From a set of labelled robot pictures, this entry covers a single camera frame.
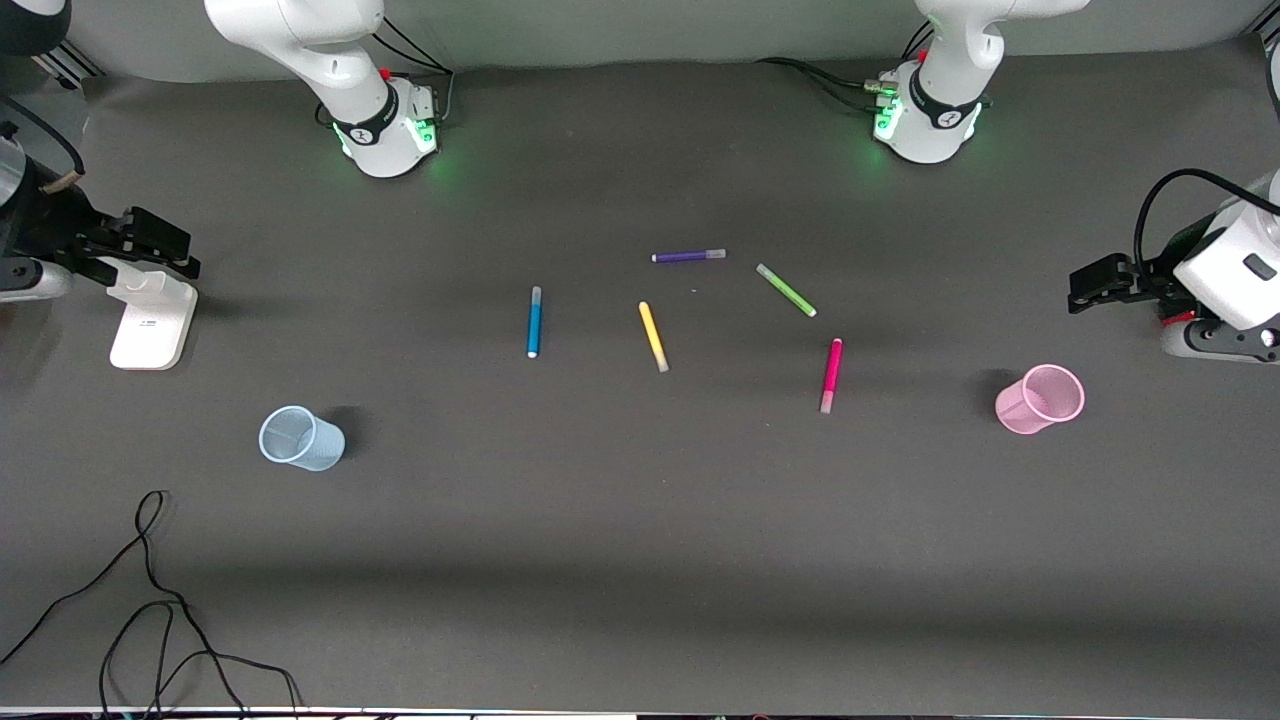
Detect pink marker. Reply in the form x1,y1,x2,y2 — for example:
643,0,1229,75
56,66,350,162
819,337,844,415

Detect white stand base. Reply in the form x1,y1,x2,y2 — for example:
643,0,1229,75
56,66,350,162
108,258,200,372

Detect pink mesh cup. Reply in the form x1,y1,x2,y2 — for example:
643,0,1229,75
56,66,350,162
994,364,1087,436

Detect blue mesh cup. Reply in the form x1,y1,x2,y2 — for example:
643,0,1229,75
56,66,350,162
258,405,347,473

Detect green marker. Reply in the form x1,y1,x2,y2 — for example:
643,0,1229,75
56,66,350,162
755,263,819,319

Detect yellow marker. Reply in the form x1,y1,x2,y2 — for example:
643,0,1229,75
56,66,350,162
638,300,670,374

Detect dark grey table mat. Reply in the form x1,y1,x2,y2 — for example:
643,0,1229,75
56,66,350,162
0,35,1280,716

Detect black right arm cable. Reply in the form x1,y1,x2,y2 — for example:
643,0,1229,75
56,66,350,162
0,95,86,183

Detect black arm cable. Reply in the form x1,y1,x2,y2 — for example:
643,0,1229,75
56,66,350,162
1133,168,1280,279
0,95,86,183

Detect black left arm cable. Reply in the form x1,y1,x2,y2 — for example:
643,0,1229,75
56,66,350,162
1133,168,1280,279

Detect loose black cable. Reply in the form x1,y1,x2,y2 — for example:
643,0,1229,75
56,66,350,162
0,490,303,720

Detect black right base cables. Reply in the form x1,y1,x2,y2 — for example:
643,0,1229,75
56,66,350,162
318,15,457,131

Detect black base cables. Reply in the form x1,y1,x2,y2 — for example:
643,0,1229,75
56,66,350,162
755,20,938,117
318,15,457,131

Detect black left base cables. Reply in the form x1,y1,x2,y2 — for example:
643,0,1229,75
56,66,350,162
755,20,938,117

